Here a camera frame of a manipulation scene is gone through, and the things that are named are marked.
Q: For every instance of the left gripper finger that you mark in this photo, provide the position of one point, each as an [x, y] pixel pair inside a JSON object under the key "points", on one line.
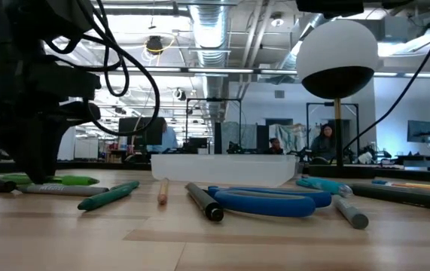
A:
{"points": [[35, 154], [61, 131]]}

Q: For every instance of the grey marker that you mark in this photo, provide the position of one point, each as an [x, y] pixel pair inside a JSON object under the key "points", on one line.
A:
{"points": [[64, 189], [350, 214]]}

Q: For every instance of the light green pen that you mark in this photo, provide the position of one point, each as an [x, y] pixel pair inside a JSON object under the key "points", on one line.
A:
{"points": [[75, 180]]}

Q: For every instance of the green crayon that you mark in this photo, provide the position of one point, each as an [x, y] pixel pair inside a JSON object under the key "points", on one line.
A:
{"points": [[103, 198]]}

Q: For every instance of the dark green pen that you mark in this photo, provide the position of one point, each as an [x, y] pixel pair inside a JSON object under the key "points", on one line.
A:
{"points": [[128, 184]]}

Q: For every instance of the yellow wooden pencil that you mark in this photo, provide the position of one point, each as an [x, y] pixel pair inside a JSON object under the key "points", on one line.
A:
{"points": [[163, 193]]}

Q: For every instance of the thick black marker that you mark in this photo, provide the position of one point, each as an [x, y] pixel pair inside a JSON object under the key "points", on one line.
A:
{"points": [[205, 202]]}

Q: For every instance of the teal pen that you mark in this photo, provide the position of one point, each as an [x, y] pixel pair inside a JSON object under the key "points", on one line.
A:
{"points": [[324, 185]]}

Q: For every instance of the orange pencil blue cap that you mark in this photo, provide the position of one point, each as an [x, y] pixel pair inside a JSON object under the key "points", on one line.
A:
{"points": [[378, 182]]}

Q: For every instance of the long black marker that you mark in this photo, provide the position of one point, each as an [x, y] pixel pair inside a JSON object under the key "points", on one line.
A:
{"points": [[406, 196]]}

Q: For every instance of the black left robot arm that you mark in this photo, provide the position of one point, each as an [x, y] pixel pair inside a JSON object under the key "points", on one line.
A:
{"points": [[11, 37]]}

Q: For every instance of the translucent plastic supply box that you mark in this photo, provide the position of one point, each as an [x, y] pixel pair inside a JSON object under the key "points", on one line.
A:
{"points": [[222, 169]]}

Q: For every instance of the white cabinet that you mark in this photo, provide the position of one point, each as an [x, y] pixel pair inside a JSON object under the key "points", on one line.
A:
{"points": [[86, 148]]}

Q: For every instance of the white can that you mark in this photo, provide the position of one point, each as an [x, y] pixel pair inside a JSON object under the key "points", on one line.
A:
{"points": [[122, 143]]}

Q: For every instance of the black computer monitor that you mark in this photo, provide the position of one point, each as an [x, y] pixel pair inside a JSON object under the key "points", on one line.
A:
{"points": [[139, 131]]}

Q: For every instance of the person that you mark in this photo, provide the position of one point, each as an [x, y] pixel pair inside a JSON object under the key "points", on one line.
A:
{"points": [[273, 147], [324, 145], [169, 141]]}

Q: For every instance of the patterned cloth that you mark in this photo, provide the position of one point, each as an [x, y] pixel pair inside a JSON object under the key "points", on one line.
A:
{"points": [[293, 137]]}

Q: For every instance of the white globe table lamp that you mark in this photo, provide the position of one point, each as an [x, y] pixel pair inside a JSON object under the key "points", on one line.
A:
{"points": [[335, 45]]}

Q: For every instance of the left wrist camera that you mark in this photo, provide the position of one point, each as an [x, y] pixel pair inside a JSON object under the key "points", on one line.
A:
{"points": [[71, 83]]}

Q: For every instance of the black ceiling camera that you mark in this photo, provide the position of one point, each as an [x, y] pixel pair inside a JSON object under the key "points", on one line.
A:
{"points": [[154, 44]]}

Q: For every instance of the black metal rig frame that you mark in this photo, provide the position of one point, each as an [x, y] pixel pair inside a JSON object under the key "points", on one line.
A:
{"points": [[350, 104], [213, 99]]}

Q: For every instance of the silver ventilation duct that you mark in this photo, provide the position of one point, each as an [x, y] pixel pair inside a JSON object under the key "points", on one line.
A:
{"points": [[209, 30]]}

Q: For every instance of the wall-mounted monitor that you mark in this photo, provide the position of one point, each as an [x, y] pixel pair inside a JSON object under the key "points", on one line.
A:
{"points": [[421, 131]]}

